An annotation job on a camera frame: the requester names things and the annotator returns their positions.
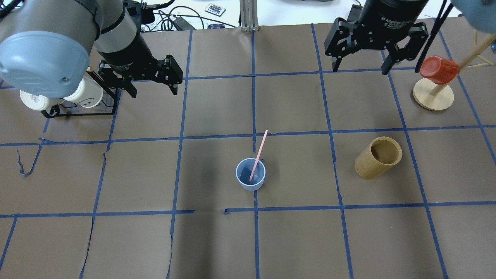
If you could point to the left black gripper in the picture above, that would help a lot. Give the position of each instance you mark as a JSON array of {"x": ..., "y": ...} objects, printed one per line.
[{"x": 124, "y": 55}]

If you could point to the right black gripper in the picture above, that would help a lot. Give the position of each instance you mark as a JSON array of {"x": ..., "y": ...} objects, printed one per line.
[{"x": 391, "y": 17}]

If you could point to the pink chopstick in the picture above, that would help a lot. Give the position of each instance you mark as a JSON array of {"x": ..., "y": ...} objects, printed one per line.
[{"x": 258, "y": 155}]

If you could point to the light blue plastic cup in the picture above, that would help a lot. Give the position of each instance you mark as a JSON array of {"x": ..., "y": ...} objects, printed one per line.
[{"x": 243, "y": 171}]

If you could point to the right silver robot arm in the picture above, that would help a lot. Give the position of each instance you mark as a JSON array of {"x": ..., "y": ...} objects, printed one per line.
[{"x": 479, "y": 13}]

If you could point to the orange cup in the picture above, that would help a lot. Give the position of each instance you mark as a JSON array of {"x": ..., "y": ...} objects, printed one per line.
[{"x": 439, "y": 70}]

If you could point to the white mug far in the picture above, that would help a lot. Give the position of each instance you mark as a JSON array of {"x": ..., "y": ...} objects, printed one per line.
[{"x": 88, "y": 93}]

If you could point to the white mug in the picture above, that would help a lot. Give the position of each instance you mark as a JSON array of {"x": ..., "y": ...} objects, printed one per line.
[
  {"x": 88, "y": 93},
  {"x": 38, "y": 102}
]

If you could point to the black power adapter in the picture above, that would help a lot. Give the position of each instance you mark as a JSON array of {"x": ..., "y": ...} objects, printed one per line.
[{"x": 180, "y": 24}]

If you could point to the wooden mug tree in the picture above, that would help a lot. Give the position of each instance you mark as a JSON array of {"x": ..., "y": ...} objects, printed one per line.
[{"x": 440, "y": 97}]

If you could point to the small remote control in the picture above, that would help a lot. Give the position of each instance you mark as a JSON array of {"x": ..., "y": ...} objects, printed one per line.
[{"x": 215, "y": 10}]

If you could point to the white mug near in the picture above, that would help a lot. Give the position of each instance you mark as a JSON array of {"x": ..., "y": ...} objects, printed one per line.
[{"x": 38, "y": 102}]

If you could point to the bamboo chopstick holder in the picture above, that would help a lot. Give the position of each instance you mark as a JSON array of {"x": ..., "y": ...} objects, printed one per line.
[{"x": 382, "y": 154}]

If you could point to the black wire mug rack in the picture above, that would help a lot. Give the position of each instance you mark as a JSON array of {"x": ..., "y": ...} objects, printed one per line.
[{"x": 69, "y": 109}]

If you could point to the aluminium frame post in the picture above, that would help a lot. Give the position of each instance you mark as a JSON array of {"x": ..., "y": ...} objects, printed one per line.
[{"x": 249, "y": 15}]

